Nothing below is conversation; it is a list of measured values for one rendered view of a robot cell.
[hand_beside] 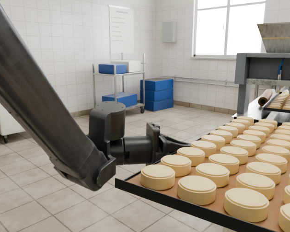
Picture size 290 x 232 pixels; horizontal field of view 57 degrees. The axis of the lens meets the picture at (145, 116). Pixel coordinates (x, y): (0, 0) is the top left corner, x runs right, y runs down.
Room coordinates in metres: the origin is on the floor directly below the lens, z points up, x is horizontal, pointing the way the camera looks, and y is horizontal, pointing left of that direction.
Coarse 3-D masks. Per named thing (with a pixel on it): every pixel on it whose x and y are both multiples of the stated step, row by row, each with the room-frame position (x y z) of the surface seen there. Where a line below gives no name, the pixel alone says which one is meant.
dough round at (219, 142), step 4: (204, 136) 0.56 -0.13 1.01; (208, 136) 0.56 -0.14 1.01; (212, 136) 0.56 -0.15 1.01; (216, 136) 0.56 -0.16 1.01; (220, 136) 0.56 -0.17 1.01; (204, 140) 0.54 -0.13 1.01; (208, 140) 0.53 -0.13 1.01; (212, 140) 0.53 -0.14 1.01; (216, 140) 0.53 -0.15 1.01; (220, 140) 0.53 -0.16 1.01; (224, 140) 0.54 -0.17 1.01; (216, 144) 0.52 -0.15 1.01; (220, 144) 0.53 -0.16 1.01; (224, 144) 0.54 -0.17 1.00; (216, 148) 0.52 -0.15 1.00; (220, 148) 0.53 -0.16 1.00
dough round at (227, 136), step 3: (210, 132) 0.60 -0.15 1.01; (213, 132) 0.60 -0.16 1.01; (216, 132) 0.60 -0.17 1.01; (219, 132) 0.60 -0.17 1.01; (222, 132) 0.60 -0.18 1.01; (225, 132) 0.60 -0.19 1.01; (228, 132) 0.60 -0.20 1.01; (219, 135) 0.57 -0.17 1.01; (222, 135) 0.57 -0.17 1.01; (225, 135) 0.57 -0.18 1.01; (228, 135) 0.58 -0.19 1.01; (231, 135) 0.58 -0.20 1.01; (225, 138) 0.57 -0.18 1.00; (228, 138) 0.57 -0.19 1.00; (231, 138) 0.58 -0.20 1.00; (225, 141) 0.57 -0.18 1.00; (228, 141) 0.57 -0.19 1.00; (231, 141) 0.58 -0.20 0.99
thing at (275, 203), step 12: (228, 144) 0.57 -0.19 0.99; (264, 144) 0.58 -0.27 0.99; (252, 156) 0.49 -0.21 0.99; (192, 168) 0.42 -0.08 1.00; (240, 168) 0.43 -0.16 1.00; (288, 168) 0.43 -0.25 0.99; (132, 180) 0.37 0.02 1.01; (288, 180) 0.38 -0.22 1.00; (168, 192) 0.33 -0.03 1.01; (216, 192) 0.34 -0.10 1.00; (276, 192) 0.34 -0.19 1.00; (216, 204) 0.30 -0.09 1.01; (276, 204) 0.31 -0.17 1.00; (276, 216) 0.28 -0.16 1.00; (276, 228) 0.26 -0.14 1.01
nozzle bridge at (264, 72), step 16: (240, 64) 1.40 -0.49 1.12; (256, 64) 1.44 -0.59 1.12; (272, 64) 1.40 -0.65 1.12; (288, 64) 1.36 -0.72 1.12; (240, 80) 1.40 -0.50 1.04; (256, 80) 1.39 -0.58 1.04; (272, 80) 1.35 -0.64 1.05; (288, 80) 1.33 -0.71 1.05; (240, 96) 1.50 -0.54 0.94; (240, 112) 1.49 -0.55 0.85
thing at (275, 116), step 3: (273, 111) 1.28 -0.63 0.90; (270, 114) 1.23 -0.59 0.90; (273, 114) 1.23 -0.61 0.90; (276, 114) 1.23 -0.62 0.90; (279, 114) 1.34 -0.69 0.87; (282, 114) 1.46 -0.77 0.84; (267, 117) 1.16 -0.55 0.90; (270, 117) 1.16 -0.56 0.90; (273, 117) 1.16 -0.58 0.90; (276, 117) 1.23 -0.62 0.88; (279, 117) 1.35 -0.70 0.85; (273, 120) 1.15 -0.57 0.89; (276, 120) 1.24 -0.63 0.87
